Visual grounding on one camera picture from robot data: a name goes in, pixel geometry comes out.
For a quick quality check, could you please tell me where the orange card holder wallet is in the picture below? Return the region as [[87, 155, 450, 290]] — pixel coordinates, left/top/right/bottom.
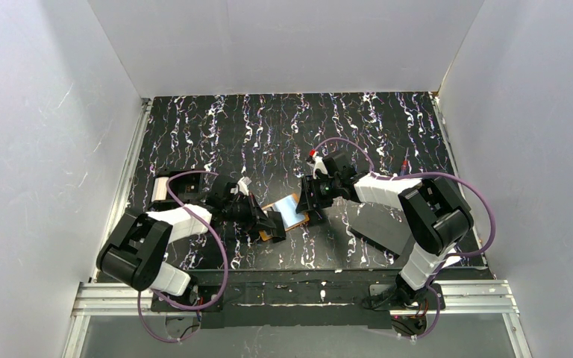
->
[[259, 193, 310, 242]]

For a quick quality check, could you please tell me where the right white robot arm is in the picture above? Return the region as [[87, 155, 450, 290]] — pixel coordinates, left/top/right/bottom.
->
[[295, 150, 474, 301]]

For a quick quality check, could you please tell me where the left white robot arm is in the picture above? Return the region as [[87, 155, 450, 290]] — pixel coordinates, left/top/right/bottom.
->
[[96, 170, 286, 297]]

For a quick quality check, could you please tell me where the black flat slab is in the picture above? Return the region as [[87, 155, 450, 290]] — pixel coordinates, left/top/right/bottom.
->
[[349, 204, 414, 256]]

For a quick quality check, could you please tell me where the white block in box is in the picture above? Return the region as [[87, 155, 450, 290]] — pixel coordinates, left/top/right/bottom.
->
[[151, 177, 169, 203]]

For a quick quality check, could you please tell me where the blue red screwdriver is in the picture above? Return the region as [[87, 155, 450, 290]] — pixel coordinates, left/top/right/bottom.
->
[[398, 148, 410, 176]]

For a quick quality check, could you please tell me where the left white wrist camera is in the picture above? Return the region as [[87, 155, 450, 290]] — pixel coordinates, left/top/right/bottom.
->
[[237, 177, 251, 196]]

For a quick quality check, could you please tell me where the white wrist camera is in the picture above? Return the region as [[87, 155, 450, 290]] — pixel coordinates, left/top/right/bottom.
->
[[306, 150, 328, 179], [237, 177, 251, 196]]

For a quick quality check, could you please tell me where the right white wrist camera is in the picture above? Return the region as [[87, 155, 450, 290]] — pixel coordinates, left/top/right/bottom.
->
[[306, 150, 328, 179]]

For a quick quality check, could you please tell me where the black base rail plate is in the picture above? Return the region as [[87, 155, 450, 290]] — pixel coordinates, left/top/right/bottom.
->
[[143, 268, 445, 330]]

